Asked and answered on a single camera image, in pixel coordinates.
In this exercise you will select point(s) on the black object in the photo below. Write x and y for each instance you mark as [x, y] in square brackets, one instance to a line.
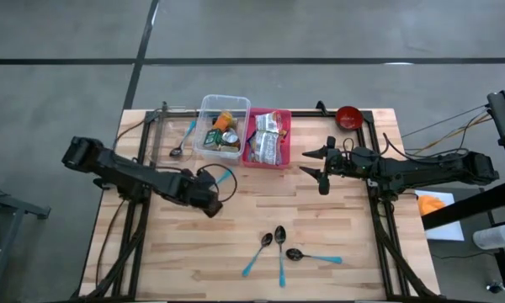
[176, 152]

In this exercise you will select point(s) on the clear plastic tray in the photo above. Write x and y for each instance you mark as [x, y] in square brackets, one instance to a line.
[164, 139]

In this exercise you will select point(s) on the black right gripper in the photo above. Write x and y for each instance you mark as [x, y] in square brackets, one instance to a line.
[345, 162]

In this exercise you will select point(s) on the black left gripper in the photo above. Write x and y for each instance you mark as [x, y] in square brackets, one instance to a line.
[195, 189]

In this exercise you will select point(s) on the small metal can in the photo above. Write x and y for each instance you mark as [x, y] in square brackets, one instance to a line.
[230, 137]

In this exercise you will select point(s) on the black frame clamp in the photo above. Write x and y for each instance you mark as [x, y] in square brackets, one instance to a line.
[164, 106]
[321, 107]

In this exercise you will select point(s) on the red bowl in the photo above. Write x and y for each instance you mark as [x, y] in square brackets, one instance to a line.
[349, 118]

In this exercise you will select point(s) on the orange bottle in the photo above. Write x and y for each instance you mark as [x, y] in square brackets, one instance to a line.
[224, 122]

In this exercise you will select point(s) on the small silver caster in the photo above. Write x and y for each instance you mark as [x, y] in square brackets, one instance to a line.
[495, 288]

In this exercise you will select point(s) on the clear plastic bin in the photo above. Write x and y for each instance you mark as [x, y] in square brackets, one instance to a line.
[225, 103]

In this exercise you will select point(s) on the white paper sheet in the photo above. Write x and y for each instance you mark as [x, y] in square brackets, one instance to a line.
[446, 227]

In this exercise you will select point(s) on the orange object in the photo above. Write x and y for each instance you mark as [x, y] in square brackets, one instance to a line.
[429, 205]

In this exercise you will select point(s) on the white cylinder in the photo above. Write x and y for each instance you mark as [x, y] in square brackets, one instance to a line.
[494, 237]

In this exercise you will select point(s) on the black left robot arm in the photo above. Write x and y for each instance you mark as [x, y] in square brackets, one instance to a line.
[122, 172]

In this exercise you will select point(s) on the black metal table frame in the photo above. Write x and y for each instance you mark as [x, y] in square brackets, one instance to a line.
[307, 113]

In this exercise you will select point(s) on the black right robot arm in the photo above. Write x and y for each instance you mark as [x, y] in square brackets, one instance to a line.
[425, 168]

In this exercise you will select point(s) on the blue ramen noodle packet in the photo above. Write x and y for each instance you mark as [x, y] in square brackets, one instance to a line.
[267, 147]

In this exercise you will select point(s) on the pink plastic bin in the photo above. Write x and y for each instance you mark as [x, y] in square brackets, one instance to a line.
[287, 151]

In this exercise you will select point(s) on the orange ramen noodle packet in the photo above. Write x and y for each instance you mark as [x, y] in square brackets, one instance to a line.
[267, 122]

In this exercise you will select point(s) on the grey metal stand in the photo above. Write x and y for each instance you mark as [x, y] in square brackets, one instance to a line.
[17, 206]

